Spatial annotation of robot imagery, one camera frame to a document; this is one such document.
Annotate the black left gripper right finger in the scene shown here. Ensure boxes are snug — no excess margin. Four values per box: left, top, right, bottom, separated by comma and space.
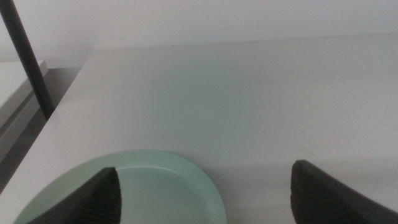
290, 159, 398, 224

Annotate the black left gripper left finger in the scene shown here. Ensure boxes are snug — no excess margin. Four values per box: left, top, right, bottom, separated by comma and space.
26, 167, 122, 224

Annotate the pale green shallow bowl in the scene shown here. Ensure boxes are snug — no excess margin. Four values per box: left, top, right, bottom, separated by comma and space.
12, 149, 228, 224

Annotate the black slanted pole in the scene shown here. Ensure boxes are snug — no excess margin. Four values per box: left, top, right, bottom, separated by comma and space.
0, 0, 56, 121

